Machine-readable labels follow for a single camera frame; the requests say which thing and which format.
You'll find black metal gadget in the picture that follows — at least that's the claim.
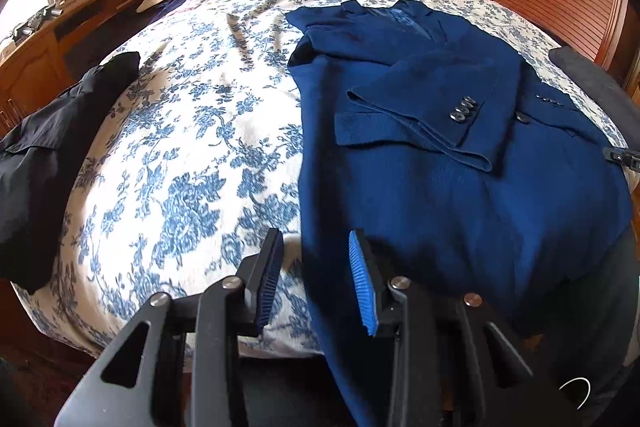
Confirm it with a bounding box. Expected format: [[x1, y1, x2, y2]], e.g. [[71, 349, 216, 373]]
[[20, 4, 66, 35]]

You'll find grey folded garment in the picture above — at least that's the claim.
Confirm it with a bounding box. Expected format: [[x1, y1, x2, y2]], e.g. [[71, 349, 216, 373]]
[[548, 47, 640, 108]]

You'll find blue suit jacket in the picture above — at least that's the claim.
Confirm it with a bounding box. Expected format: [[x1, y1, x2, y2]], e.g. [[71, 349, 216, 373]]
[[285, 0, 633, 427]]

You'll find black garment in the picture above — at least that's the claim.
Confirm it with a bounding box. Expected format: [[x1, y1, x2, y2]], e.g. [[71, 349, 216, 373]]
[[0, 52, 142, 295]]

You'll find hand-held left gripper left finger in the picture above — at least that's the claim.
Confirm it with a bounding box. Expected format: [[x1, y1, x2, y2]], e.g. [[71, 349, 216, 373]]
[[54, 228, 285, 427]]

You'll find long wooden desk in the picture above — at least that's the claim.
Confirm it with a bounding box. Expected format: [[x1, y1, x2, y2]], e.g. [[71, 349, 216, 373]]
[[0, 0, 168, 138]]

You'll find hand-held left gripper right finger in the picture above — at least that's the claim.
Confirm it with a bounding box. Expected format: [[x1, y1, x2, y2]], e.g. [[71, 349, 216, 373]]
[[348, 229, 581, 427]]

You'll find person's dark clothing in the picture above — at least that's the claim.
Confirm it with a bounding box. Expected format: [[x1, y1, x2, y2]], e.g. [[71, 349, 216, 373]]
[[515, 227, 640, 427]]

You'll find blue floral blanket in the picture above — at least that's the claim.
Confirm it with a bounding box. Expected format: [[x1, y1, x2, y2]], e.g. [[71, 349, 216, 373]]
[[10, 0, 631, 360]]

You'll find dark blue bed sheet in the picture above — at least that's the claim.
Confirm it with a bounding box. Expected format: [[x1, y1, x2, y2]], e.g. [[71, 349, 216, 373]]
[[137, 0, 203, 25]]

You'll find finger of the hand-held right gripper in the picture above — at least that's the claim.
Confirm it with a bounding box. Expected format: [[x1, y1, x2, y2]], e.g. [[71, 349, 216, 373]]
[[602, 146, 640, 170]]

